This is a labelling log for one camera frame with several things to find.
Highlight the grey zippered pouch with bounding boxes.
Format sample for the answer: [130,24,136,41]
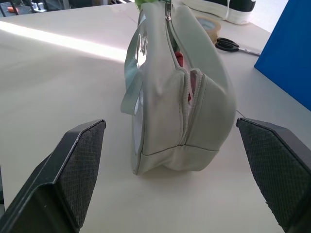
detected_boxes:
[120,0,238,176]

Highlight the brown packing tape roll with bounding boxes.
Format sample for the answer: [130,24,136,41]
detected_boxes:
[195,16,221,45]

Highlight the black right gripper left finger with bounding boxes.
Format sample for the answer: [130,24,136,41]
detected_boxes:
[0,118,107,233]

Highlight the blue box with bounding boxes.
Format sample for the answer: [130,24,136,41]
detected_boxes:
[254,0,311,112]

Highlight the black and white sneaker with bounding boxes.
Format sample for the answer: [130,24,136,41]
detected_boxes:
[173,0,257,25]

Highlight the silver zipper pull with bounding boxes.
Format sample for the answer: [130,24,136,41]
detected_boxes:
[165,0,173,21]

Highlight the black handled scissors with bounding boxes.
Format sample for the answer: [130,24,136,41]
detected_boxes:
[215,37,261,57]

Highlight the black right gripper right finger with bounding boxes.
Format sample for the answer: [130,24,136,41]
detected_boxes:
[236,117,311,233]

